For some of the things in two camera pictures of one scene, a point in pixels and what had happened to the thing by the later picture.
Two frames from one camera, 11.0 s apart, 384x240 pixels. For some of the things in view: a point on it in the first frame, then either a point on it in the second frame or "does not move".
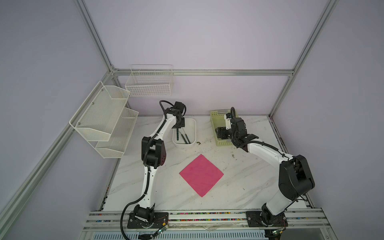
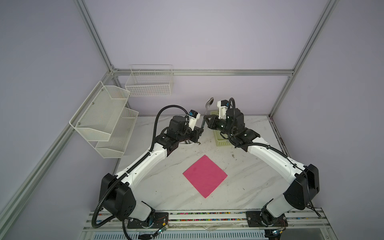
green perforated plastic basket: (218, 120) does not move
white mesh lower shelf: (114, 148) does not move
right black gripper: (220, 131) → (210, 123)
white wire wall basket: (148, 80) does not move
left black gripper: (182, 124) → (196, 134)
